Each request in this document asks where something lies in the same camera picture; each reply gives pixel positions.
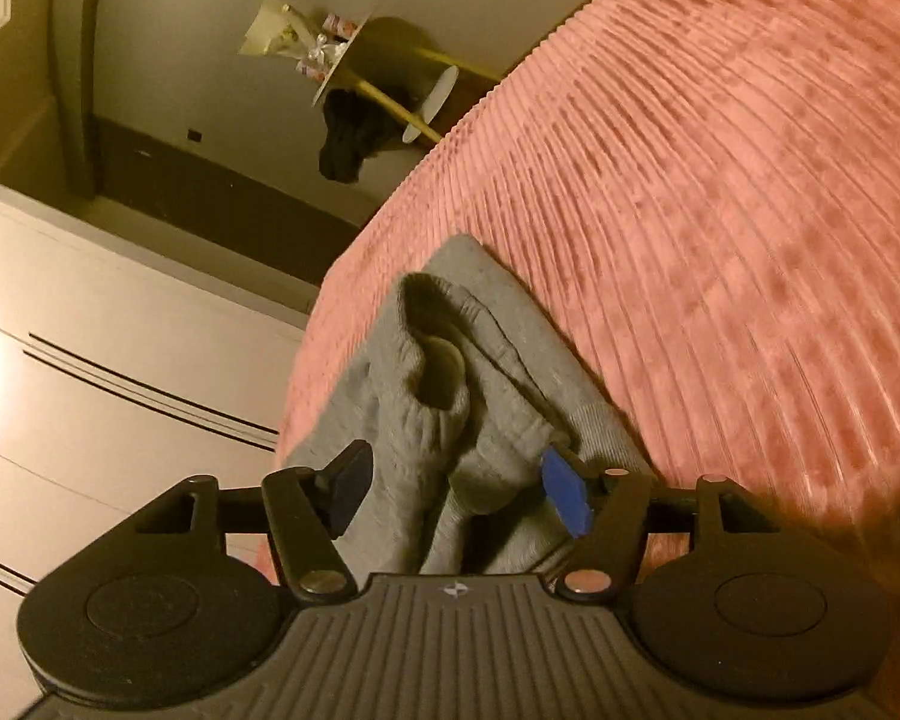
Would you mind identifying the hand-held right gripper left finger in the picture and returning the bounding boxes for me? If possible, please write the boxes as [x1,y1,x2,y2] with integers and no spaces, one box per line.
[130,440,374,605]

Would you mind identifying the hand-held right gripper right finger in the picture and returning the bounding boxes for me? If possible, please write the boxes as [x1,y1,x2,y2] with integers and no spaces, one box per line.
[538,446,788,605]

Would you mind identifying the grey pants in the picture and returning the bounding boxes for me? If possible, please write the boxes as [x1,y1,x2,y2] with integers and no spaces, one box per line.
[281,234,657,575]

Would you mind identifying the pink ribbed blanket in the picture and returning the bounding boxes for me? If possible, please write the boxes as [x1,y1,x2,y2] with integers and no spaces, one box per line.
[255,0,900,720]

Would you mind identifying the white wardrobe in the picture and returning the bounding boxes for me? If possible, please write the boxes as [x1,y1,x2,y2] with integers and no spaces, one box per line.
[0,172,308,720]

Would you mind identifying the black cloth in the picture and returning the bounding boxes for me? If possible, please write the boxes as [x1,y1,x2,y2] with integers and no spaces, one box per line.
[316,86,428,185]

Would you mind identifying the round side table gold legs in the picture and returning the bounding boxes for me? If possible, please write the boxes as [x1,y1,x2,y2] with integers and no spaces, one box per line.
[311,15,500,148]

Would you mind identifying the white paper bag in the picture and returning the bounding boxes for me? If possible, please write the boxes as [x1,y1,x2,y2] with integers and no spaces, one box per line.
[241,0,308,59]

